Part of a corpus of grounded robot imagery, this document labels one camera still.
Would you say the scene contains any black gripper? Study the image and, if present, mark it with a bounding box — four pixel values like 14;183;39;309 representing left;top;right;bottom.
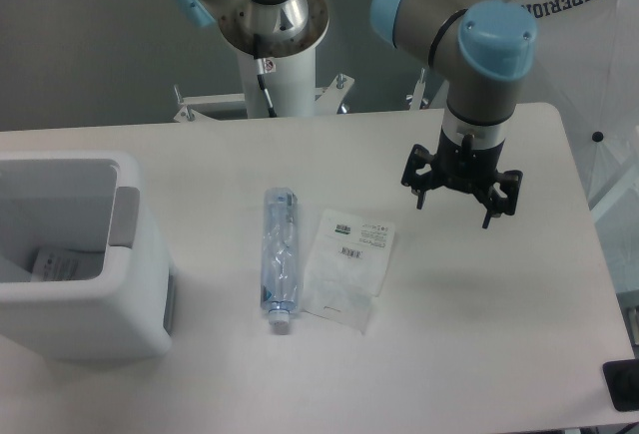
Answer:
401;131;523;228

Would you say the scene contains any white plastic packaging bag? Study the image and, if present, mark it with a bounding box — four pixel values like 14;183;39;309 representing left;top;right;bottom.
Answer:
302;210;395;333

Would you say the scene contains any crushed clear plastic bottle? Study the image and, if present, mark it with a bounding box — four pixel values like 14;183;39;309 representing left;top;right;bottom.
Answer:
260;188;303;335

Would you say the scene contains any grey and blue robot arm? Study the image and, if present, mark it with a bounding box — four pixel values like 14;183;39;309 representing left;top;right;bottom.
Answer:
175;0;537;218

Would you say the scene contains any white plastic trash can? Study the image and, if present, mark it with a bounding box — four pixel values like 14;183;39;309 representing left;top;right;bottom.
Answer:
1;151;175;360

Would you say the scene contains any white paper trash in bin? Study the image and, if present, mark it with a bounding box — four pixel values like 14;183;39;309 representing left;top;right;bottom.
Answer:
30;246;105;282

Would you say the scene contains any white umbrella with lettering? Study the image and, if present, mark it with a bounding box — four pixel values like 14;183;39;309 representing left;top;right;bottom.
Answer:
513;0;639;300

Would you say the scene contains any black device at table edge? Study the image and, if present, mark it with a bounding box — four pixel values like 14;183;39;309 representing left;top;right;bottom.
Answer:
602;359;638;412

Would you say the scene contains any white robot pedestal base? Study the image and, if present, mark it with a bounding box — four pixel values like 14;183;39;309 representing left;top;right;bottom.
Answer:
174;48;430;123

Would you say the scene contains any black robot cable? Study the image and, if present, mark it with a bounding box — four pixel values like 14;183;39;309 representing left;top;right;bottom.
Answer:
252;33;279;119

